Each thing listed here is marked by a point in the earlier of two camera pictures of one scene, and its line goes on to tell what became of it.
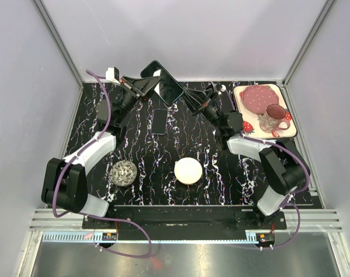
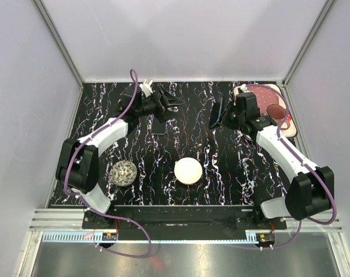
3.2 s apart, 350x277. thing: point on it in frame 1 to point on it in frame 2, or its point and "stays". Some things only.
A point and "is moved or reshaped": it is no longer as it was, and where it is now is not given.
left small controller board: [109, 236] stays
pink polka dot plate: [256, 98] stays
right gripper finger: [197, 94] to [234, 100]
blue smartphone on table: [159, 122] stays
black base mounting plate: [186, 218] stays
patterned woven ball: [123, 173] stays
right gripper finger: [192, 102] to [227, 117]
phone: [167, 88] is moved or reshaped
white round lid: [187, 171] stays
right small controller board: [265, 238] stays
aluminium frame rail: [312, 219] stays
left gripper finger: [149, 81] to [170, 98]
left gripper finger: [144, 85] to [170, 111]
